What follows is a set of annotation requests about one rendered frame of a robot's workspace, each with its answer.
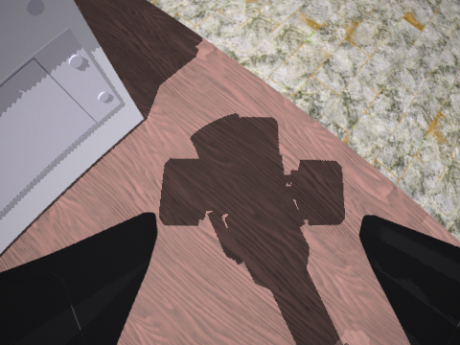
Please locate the white open-frame rack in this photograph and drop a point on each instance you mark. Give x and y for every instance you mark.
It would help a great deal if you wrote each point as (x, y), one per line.
(62, 106)

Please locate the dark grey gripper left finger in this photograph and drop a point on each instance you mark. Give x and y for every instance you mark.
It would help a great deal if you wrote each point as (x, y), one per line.
(81, 294)

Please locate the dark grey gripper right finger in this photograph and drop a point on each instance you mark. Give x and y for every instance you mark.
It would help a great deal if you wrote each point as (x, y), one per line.
(420, 276)

